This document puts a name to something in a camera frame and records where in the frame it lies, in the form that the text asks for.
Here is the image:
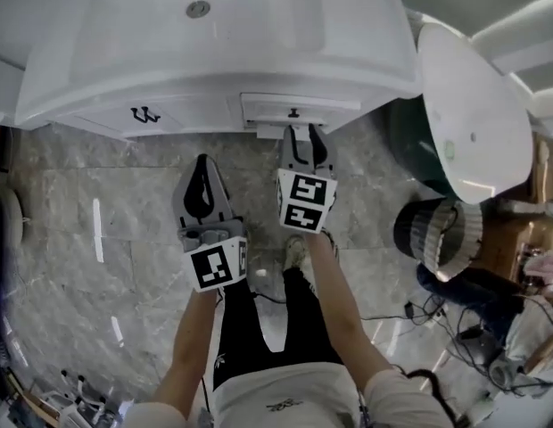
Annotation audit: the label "grey cylindrical device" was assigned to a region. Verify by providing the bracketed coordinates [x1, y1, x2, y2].
[488, 357, 524, 385]

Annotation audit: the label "person's white T-shirt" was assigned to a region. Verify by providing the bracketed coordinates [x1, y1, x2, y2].
[124, 361, 461, 428]

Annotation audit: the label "person's right forearm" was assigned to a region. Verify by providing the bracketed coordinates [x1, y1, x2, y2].
[305, 229, 394, 379]

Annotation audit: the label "striped pleated bin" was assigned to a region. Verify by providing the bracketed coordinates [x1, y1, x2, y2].
[392, 196, 483, 283]

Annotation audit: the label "chrome sink drain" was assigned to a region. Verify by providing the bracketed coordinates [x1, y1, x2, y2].
[185, 0, 212, 19]

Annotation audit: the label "white chair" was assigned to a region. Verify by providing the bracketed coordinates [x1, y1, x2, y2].
[44, 372, 122, 428]

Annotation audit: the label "white freestanding bathtub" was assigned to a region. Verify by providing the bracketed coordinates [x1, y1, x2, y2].
[387, 22, 536, 206]

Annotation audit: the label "person's black trousers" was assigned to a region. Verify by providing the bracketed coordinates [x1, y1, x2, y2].
[211, 265, 348, 391]

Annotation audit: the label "person's left forearm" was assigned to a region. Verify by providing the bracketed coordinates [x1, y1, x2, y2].
[158, 285, 225, 407]

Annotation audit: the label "beige round basin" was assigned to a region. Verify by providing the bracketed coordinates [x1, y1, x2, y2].
[0, 187, 26, 251]

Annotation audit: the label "person's beige sneaker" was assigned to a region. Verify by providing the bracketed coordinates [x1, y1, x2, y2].
[283, 234, 311, 272]

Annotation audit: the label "white knobbed drawer front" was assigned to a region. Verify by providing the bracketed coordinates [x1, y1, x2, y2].
[239, 92, 363, 129]

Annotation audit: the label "white vanity cabinet with sink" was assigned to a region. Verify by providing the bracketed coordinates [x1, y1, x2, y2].
[12, 0, 424, 142]

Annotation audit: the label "black floor cable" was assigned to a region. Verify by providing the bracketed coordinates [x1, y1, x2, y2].
[360, 294, 496, 369]

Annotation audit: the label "cardboard box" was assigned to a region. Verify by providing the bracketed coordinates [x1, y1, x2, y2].
[530, 131, 553, 205]
[479, 211, 546, 285]

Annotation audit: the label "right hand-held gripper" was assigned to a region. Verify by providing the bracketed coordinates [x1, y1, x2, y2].
[275, 123, 340, 233]

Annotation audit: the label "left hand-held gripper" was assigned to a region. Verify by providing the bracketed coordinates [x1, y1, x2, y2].
[171, 152, 250, 293]

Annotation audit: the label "black cabinet door handles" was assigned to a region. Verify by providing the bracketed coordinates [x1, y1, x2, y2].
[129, 104, 162, 125]

